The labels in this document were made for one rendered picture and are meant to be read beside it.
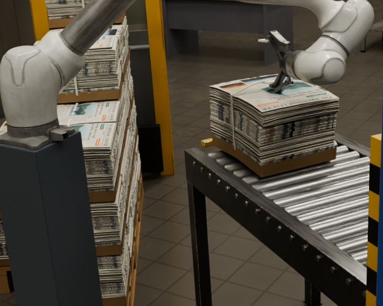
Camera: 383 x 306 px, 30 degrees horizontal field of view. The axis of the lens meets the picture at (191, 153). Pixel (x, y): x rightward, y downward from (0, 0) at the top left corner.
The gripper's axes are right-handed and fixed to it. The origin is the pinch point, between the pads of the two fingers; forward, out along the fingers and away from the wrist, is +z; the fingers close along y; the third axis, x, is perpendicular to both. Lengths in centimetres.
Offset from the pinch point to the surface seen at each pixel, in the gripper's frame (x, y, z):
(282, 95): -0.2, 10.7, -10.6
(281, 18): 244, 18, 414
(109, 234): -51, 62, 41
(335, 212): -6, 40, -46
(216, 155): -15.8, 31.9, 12.8
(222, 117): -13.4, 18.3, 9.7
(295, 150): -0.3, 28.3, -15.6
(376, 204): -41, 12, -113
